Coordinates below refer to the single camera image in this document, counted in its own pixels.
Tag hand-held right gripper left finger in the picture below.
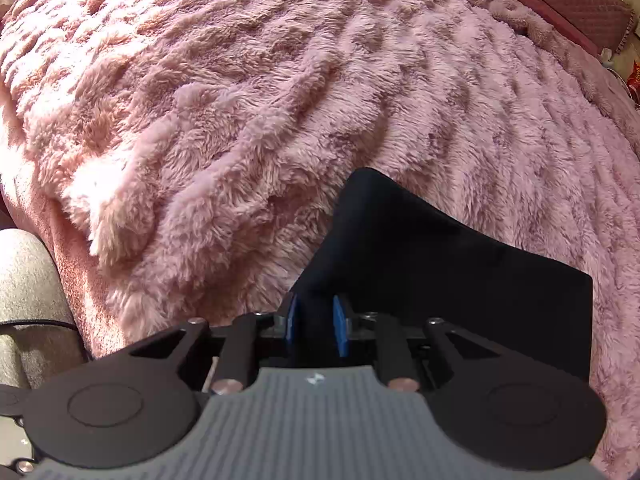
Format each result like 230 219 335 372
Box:
129 292 301 393

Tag dark pink pillow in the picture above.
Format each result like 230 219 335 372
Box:
460 0 601 58

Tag pink fluffy blanket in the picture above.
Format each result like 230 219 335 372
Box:
0 0 640 471

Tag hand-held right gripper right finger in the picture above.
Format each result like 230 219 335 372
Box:
332 294 506 392

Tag black cable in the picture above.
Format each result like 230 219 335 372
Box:
0 320 93 361

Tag black pants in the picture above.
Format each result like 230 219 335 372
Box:
287 167 593 396

